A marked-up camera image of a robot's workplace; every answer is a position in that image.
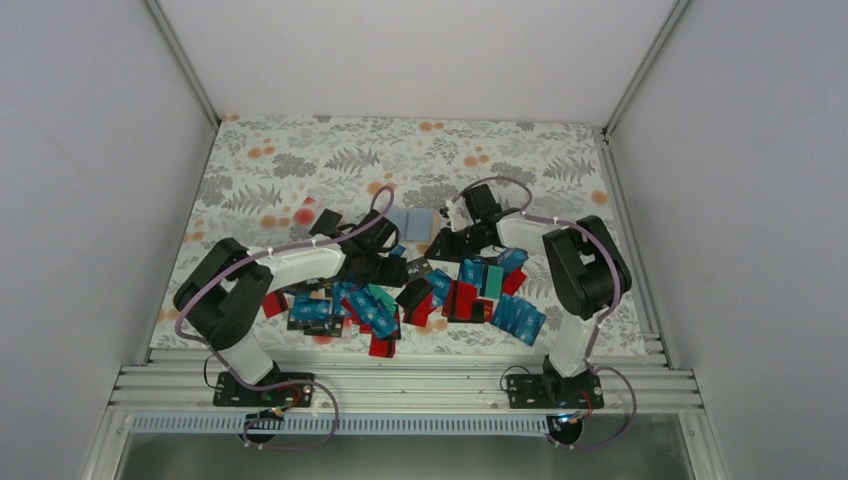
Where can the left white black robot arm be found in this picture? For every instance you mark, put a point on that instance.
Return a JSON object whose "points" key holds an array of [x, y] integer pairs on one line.
{"points": [[224, 294]]}

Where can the red card bottom centre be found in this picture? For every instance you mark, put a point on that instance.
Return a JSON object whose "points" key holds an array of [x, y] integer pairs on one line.
{"points": [[383, 348]]}

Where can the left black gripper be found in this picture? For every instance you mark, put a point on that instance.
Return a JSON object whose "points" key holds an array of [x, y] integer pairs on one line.
{"points": [[392, 275]]}

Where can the black card on mat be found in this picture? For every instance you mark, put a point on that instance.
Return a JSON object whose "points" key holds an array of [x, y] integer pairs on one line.
{"points": [[327, 224]]}

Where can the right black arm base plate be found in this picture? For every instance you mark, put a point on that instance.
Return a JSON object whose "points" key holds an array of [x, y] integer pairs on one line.
{"points": [[548, 391]]}

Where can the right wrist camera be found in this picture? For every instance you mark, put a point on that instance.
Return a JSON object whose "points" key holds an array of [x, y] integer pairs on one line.
{"points": [[451, 211]]}

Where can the white red circle card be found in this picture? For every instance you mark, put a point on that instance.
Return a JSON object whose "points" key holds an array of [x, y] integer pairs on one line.
{"points": [[306, 214]]}

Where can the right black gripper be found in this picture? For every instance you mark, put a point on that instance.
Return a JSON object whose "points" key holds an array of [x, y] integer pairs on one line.
{"points": [[448, 251]]}

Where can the aluminium rail frame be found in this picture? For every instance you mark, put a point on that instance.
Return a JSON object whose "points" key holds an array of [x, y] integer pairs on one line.
{"points": [[407, 383]]}

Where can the blue card stack right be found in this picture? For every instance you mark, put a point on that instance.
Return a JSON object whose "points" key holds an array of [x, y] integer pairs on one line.
{"points": [[519, 318]]}

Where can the blue card left lower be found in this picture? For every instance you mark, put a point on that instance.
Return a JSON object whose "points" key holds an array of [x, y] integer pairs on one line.
{"points": [[310, 310]]}

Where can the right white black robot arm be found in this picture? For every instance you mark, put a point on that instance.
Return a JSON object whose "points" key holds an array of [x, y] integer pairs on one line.
{"points": [[588, 272]]}

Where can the beige leather card holder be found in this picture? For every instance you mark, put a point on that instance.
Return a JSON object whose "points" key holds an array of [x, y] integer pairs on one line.
{"points": [[415, 225]]}

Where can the blue card upper right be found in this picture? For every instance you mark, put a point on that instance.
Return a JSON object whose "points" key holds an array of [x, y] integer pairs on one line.
{"points": [[471, 272]]}

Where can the grey slotted cable duct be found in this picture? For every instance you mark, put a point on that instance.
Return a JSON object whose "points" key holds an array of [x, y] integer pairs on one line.
{"points": [[345, 424]]}

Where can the red card far left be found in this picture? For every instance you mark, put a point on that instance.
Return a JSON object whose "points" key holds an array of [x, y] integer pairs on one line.
{"points": [[274, 304]]}

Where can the green card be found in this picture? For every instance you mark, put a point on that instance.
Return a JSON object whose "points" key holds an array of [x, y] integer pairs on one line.
{"points": [[491, 282]]}

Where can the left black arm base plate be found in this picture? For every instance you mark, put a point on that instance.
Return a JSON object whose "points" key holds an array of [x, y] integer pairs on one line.
{"points": [[228, 392]]}

